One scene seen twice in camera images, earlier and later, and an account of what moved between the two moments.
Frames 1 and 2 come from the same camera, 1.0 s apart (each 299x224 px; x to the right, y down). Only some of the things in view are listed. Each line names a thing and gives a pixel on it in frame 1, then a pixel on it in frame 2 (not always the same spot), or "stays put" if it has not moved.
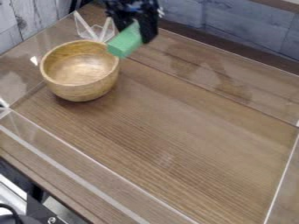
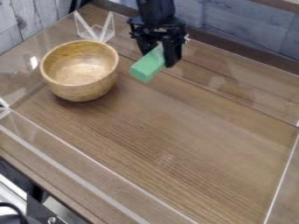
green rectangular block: [125, 41] → [149, 65]
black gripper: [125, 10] → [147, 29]
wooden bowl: [79, 70] stays put
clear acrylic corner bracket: [96, 32] stays put
